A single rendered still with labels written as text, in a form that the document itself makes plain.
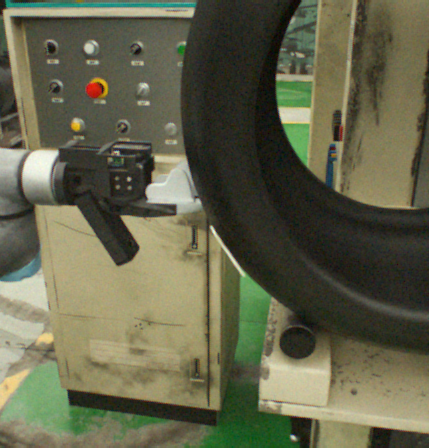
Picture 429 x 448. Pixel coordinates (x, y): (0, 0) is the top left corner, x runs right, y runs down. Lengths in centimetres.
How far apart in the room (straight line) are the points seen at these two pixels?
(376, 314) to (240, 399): 134
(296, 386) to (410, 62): 54
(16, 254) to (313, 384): 44
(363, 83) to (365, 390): 48
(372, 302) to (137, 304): 106
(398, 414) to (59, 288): 114
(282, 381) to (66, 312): 107
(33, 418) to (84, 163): 135
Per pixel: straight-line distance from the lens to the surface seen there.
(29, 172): 71
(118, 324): 161
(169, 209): 65
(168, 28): 132
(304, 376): 68
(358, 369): 78
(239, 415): 184
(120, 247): 71
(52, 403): 196
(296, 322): 65
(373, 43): 90
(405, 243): 85
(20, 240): 77
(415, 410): 74
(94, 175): 69
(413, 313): 59
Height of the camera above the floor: 129
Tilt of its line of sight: 23 degrees down
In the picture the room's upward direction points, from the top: straight up
